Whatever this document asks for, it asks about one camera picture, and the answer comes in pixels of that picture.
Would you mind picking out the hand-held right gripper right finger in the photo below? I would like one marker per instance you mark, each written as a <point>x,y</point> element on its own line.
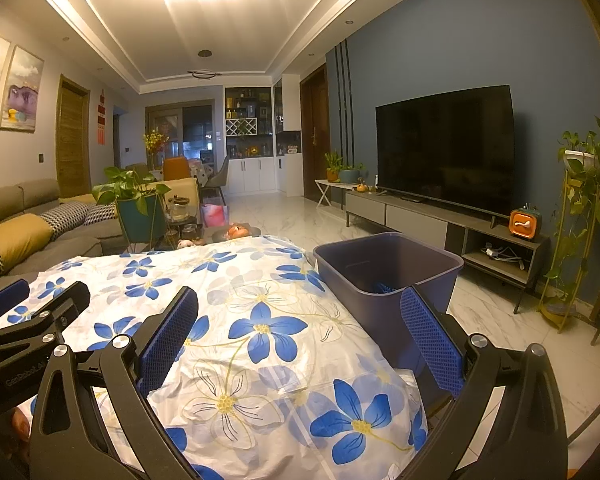
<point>430,345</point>

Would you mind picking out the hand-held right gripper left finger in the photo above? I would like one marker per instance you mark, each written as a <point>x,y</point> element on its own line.
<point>167,340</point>

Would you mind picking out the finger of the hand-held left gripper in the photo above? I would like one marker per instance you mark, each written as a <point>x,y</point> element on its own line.
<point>7,300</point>
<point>64,305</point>

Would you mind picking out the blue-grey plastic bin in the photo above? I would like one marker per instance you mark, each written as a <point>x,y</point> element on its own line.
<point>380,320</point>

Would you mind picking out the yellow cushion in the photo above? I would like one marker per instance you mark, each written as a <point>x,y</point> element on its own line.
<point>19,235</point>

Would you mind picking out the grey sofa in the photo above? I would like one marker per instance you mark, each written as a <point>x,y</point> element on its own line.
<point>74,237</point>

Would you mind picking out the green plant in teal pot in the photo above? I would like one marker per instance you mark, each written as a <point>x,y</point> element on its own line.
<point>134,220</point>

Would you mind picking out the dark coffee table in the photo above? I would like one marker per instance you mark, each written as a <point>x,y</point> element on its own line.
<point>212,235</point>

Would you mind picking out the blue floral tablecloth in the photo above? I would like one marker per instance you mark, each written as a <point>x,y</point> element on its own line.
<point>280,285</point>

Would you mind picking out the grey television cabinet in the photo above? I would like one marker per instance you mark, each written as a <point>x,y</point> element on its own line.
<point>420,220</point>

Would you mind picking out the plate of oranges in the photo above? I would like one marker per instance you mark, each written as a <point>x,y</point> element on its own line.
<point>238,231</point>

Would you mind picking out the glass jar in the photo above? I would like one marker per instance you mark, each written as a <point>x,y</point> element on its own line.
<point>178,208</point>

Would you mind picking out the pink gift bag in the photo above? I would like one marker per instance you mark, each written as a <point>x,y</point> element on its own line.
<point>213,215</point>

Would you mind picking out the small orange clock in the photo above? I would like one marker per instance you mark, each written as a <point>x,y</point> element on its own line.
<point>525,222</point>

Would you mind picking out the light wooden door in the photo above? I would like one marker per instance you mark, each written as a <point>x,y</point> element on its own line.
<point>73,140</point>

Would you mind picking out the orange chair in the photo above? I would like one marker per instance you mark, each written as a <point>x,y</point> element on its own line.
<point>174,167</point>

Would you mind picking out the grey dining chair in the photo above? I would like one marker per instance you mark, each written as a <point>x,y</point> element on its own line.
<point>219,172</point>

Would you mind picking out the white display cabinet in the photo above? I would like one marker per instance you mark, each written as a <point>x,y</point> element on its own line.
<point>252,175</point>

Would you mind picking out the plant in blue pot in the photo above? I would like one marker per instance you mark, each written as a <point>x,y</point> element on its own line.
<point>351,176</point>

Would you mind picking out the white side table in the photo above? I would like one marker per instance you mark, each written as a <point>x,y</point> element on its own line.
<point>335,184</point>

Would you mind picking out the yellow flowers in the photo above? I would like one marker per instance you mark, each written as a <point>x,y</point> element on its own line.
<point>155,141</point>

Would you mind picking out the black television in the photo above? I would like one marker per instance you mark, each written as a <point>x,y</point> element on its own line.
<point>445,150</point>

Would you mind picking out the plant in orange pot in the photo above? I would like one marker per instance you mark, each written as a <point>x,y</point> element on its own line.
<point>333,172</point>

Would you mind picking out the purple painting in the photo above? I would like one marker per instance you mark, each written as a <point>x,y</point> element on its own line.
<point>22,90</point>

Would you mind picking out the glass sliding door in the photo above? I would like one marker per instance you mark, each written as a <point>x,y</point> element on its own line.
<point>194,130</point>

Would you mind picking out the trailing plant on gold stand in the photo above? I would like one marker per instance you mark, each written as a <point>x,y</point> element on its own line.
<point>580,185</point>

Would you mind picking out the dark wooden door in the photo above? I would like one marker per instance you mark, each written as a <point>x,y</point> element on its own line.
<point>315,135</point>

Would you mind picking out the black ceiling lamp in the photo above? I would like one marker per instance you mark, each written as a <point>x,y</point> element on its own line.
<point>204,74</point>

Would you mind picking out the red wall hangings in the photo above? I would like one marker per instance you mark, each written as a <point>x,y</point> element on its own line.
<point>102,117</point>

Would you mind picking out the black wall strips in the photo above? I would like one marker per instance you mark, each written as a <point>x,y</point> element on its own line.
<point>342,105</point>

